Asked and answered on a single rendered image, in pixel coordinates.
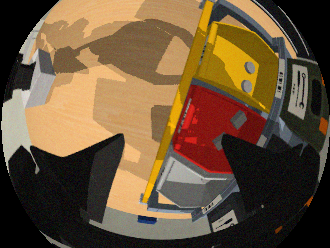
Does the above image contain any red open bin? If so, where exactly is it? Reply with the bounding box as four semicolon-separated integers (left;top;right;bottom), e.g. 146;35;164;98
172;84;267;174

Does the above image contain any yellow long thin bar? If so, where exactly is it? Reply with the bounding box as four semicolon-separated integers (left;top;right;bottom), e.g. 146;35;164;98
142;0;213;203

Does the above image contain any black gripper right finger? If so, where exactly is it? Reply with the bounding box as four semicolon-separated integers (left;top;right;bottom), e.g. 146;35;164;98
221;134;303;214

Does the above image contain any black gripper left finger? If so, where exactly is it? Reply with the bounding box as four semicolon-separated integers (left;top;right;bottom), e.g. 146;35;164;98
30;133;125;224

